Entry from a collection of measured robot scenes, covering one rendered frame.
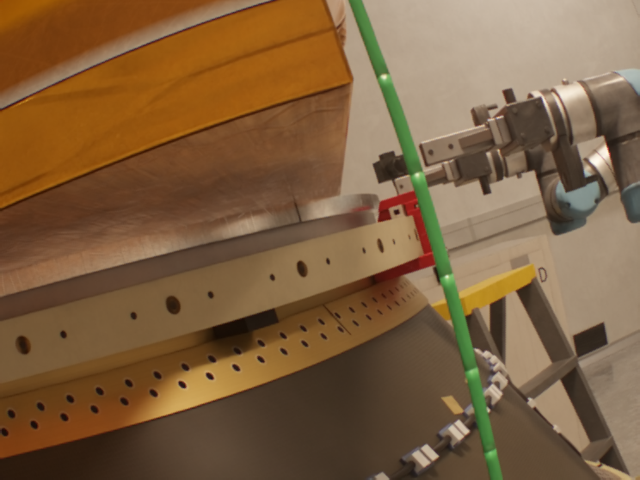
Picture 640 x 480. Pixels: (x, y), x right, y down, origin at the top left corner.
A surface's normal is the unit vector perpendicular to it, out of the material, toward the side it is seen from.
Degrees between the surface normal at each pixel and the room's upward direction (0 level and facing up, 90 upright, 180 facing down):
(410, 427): 62
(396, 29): 90
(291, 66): 90
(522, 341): 90
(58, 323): 90
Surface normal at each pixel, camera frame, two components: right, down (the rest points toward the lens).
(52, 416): 0.35, -0.64
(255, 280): 0.75, -0.26
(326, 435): 0.54, -0.68
